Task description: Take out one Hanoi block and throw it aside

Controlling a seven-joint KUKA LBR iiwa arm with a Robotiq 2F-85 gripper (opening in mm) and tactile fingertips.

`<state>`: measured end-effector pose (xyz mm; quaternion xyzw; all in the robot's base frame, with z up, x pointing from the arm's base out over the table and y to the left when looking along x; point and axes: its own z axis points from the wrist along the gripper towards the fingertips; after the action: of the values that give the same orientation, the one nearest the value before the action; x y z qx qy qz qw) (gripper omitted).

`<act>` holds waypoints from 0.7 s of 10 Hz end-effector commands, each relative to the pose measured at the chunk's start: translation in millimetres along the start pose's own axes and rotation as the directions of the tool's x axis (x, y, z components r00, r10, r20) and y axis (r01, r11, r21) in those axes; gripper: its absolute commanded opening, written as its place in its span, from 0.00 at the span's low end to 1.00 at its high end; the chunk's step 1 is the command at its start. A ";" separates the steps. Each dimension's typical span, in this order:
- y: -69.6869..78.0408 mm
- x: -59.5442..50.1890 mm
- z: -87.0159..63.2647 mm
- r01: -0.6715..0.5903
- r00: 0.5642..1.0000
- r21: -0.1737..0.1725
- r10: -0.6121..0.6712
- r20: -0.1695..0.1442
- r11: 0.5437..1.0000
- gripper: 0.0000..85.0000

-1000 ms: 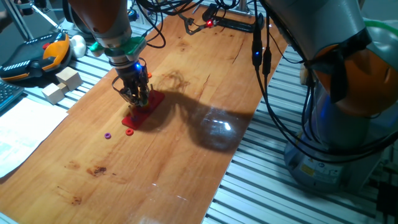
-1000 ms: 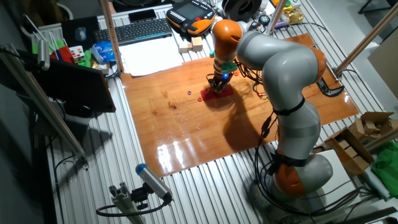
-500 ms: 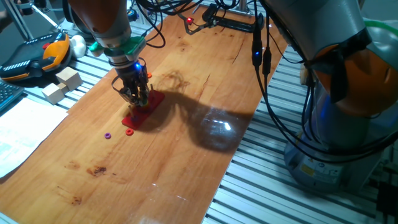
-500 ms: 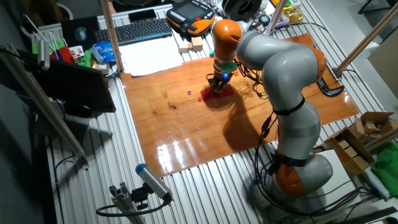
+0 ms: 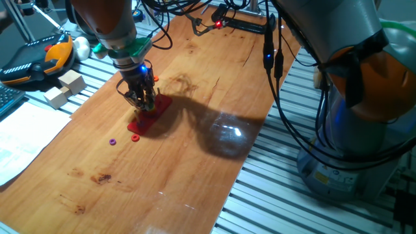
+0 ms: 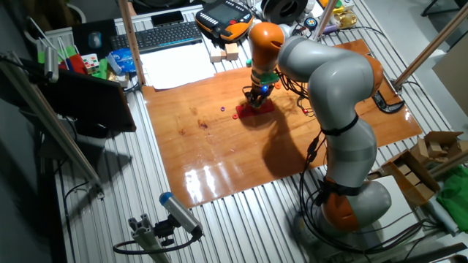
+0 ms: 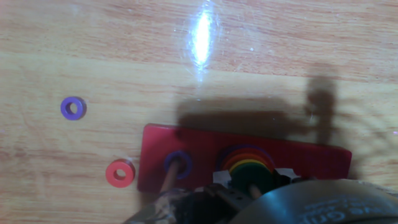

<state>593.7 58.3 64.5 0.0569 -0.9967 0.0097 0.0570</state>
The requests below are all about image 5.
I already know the medium wooden cube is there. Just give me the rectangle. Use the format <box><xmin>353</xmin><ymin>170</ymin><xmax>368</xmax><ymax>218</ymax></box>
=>
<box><xmin>43</xmin><ymin>86</ymin><xmax>68</xmax><ymax>110</ymax></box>

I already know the black orange teach pendant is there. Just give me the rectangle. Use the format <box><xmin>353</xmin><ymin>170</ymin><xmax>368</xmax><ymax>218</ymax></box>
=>
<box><xmin>0</xmin><ymin>33</ymin><xmax>76</xmax><ymax>86</ymax></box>

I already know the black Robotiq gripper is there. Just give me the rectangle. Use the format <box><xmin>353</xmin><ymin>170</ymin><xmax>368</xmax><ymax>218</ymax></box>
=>
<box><xmin>120</xmin><ymin>64</ymin><xmax>157</xmax><ymax>111</ymax></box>

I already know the black cable adapter blue light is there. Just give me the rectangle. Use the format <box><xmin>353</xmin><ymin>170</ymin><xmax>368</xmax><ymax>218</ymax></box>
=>
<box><xmin>263</xmin><ymin>32</ymin><xmax>276</xmax><ymax>71</ymax></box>

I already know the large wooden cube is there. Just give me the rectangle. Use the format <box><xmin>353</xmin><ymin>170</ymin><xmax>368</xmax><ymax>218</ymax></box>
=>
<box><xmin>57</xmin><ymin>69</ymin><xmax>88</xmax><ymax>96</ymax></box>

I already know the glossy wooden board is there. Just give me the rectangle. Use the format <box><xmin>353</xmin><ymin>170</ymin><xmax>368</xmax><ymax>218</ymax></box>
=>
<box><xmin>0</xmin><ymin>0</ymin><xmax>311</xmax><ymax>234</ymax></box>

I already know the red Hanoi base with pegs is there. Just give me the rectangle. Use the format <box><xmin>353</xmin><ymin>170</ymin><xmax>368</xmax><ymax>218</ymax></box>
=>
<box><xmin>126</xmin><ymin>87</ymin><xmax>174</xmax><ymax>137</ymax></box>

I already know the white rounded figurine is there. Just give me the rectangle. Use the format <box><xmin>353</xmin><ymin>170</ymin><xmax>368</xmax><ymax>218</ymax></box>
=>
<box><xmin>73</xmin><ymin>36</ymin><xmax>91</xmax><ymax>62</ymax></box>

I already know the black computer keyboard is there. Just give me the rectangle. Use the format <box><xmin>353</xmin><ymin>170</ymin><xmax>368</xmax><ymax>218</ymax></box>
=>
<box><xmin>0</xmin><ymin>83</ymin><xmax>26</xmax><ymax>118</ymax></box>

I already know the black C-clamp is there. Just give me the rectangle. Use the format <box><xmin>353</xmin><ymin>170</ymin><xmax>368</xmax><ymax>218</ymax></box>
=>
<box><xmin>211</xmin><ymin>3</ymin><xmax>277</xmax><ymax>35</ymax></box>

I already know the metal tripod stand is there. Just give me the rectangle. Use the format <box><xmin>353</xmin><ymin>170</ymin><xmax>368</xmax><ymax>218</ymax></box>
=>
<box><xmin>9</xmin><ymin>0</ymin><xmax>66</xmax><ymax>43</ymax></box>

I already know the small black round gadget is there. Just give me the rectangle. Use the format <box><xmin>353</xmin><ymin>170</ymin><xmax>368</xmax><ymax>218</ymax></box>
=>
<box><xmin>133</xmin><ymin>8</ymin><xmax>146</xmax><ymax>23</ymax></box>

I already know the white paper sheet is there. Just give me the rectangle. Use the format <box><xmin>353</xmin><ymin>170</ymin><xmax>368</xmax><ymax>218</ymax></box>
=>
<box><xmin>0</xmin><ymin>102</ymin><xmax>72</xmax><ymax>187</ymax></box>

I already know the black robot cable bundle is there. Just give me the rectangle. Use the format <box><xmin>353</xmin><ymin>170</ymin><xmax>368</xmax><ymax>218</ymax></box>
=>
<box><xmin>141</xmin><ymin>0</ymin><xmax>416</xmax><ymax>172</ymax></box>

